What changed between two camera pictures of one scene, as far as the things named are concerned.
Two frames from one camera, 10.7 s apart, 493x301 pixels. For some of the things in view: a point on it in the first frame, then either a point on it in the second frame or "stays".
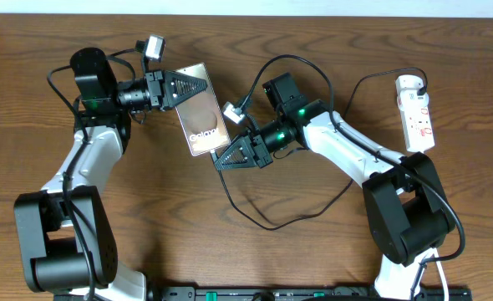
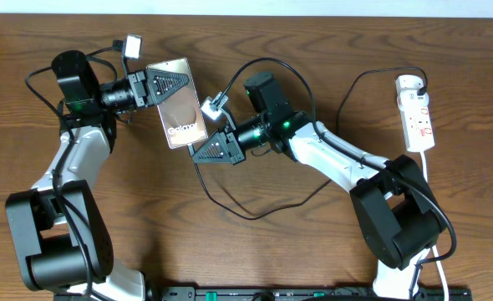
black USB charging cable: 297,222 -> 269,214
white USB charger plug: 408,81 stays
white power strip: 414,114 stays
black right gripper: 253,156 -> 231,150
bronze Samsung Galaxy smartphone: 201,116 -> 181,115
